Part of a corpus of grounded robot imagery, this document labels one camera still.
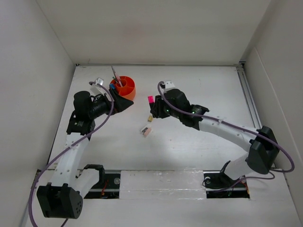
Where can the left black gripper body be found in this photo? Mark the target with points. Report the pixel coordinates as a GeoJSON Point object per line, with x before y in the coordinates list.
{"type": "Point", "coordinates": [102, 106]}

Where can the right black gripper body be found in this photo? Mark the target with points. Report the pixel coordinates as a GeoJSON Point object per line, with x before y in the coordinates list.
{"type": "Point", "coordinates": [164, 110]}

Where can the small tan eraser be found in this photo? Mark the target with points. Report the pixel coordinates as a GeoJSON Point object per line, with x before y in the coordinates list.
{"type": "Point", "coordinates": [150, 118]}

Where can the pink cap black highlighter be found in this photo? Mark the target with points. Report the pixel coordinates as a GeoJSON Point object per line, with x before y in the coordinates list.
{"type": "Point", "coordinates": [151, 101]}

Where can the blue cap black highlighter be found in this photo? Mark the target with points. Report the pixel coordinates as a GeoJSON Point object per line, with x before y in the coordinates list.
{"type": "Point", "coordinates": [112, 86]}

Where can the pink transparent pen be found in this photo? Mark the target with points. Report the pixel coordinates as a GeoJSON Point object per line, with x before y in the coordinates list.
{"type": "Point", "coordinates": [119, 81]}

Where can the black handled scissors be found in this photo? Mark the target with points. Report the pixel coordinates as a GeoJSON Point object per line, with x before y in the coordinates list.
{"type": "Point", "coordinates": [114, 72]}

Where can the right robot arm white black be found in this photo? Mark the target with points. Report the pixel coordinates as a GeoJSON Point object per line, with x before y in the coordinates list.
{"type": "Point", "coordinates": [259, 144]}

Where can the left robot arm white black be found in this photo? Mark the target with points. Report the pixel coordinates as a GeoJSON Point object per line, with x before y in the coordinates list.
{"type": "Point", "coordinates": [63, 195]}

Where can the orange round divided container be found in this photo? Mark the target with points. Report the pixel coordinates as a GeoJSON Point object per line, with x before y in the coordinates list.
{"type": "Point", "coordinates": [127, 90]}

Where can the pink white mini stapler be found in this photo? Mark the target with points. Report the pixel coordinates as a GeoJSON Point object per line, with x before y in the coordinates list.
{"type": "Point", "coordinates": [146, 130]}

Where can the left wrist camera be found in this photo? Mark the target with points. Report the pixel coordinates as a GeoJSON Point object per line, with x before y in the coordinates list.
{"type": "Point", "coordinates": [95, 86]}

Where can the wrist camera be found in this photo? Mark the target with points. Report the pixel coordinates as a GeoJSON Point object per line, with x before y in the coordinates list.
{"type": "Point", "coordinates": [95, 86]}
{"type": "Point", "coordinates": [168, 85]}

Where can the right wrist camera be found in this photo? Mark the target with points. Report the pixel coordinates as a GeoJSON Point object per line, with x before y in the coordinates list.
{"type": "Point", "coordinates": [168, 85]}

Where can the aluminium rail right side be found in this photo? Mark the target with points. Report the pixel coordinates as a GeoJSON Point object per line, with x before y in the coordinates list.
{"type": "Point", "coordinates": [248, 95]}

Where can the metal rail at table front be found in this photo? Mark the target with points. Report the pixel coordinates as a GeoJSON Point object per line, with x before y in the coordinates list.
{"type": "Point", "coordinates": [161, 185]}

